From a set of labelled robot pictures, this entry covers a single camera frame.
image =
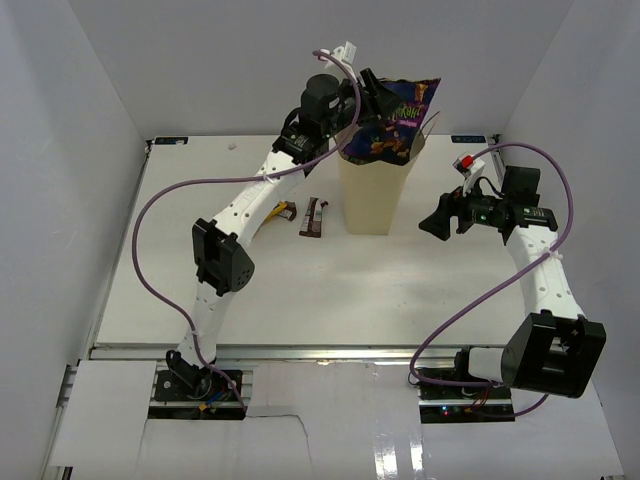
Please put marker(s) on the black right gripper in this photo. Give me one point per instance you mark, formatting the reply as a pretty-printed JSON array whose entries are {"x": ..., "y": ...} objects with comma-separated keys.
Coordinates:
[{"x": 450, "y": 205}]

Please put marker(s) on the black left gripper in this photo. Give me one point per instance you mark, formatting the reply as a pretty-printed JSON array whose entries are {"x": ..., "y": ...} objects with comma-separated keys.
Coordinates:
[{"x": 383, "y": 99}]

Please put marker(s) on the dark purple nut snack bag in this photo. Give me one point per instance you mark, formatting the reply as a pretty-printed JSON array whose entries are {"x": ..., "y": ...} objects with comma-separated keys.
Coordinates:
[{"x": 391, "y": 140}]

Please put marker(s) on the brown Hershey's chocolate bar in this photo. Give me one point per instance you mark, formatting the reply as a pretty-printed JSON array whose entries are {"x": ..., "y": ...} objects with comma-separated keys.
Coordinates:
[{"x": 311, "y": 226}]

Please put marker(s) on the yellow M&M's packet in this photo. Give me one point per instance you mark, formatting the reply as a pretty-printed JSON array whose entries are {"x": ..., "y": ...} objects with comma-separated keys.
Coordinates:
[{"x": 275, "y": 212}]

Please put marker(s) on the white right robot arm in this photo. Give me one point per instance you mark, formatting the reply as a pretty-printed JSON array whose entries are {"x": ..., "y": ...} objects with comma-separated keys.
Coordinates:
[{"x": 556, "y": 348}]

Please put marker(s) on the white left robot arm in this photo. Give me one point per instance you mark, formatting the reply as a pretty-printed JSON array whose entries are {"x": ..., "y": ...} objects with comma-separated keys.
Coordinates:
[{"x": 328, "y": 107}]

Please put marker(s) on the beige paper bag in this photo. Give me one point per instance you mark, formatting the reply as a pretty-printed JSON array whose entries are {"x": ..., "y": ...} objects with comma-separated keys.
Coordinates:
[{"x": 371, "y": 191}]

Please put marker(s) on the right blue table label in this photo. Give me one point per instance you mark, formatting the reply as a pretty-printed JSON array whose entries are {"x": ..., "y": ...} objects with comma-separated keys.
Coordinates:
[{"x": 468, "y": 139}]

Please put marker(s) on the blue table label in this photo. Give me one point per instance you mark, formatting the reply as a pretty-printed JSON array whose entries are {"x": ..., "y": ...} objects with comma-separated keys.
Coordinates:
[
  {"x": 171, "y": 140},
  {"x": 468, "y": 139}
]

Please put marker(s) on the brown chocolate bar wrapper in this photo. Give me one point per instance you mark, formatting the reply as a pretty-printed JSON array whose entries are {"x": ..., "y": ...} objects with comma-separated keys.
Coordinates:
[{"x": 287, "y": 210}]

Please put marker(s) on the left blue table label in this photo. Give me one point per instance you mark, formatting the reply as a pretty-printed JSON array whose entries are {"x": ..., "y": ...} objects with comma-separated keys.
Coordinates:
[{"x": 171, "y": 140}]

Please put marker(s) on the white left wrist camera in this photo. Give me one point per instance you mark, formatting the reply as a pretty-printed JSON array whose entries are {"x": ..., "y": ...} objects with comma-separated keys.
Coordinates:
[{"x": 345, "y": 54}]

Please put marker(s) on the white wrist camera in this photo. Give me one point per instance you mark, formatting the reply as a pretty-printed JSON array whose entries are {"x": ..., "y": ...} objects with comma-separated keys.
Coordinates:
[
  {"x": 471, "y": 168},
  {"x": 345, "y": 54}
]

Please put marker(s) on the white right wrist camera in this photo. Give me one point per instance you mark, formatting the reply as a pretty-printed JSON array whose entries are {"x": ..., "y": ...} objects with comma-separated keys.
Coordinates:
[{"x": 471, "y": 168}]

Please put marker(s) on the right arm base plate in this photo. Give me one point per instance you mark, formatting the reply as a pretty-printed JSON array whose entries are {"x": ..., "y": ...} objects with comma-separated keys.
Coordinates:
[{"x": 452, "y": 404}]

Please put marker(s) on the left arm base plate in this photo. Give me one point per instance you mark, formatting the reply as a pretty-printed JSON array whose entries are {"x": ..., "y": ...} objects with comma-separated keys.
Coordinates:
[{"x": 212, "y": 389}]

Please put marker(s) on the aluminium front rail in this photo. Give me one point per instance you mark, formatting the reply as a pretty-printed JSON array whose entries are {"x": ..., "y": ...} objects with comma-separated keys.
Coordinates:
[{"x": 257, "y": 353}]

